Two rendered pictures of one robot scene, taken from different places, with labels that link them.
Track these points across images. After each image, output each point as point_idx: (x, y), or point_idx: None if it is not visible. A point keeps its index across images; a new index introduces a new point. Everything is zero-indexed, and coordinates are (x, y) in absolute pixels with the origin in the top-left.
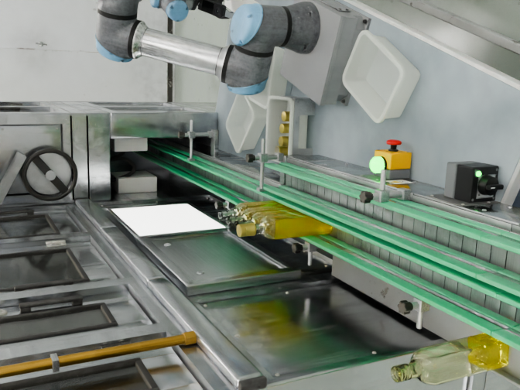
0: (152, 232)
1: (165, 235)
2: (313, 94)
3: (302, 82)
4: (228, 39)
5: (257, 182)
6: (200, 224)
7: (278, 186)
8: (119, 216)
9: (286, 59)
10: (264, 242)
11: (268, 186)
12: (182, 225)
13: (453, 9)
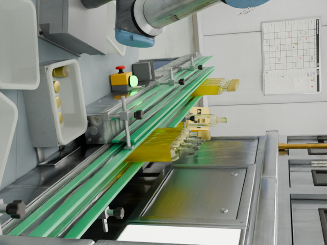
0: (219, 234)
1: (212, 221)
2: (100, 45)
3: (91, 37)
4: None
5: (95, 164)
6: (145, 238)
7: (103, 149)
8: None
9: (73, 15)
10: (108, 220)
11: (103, 155)
12: (167, 242)
13: None
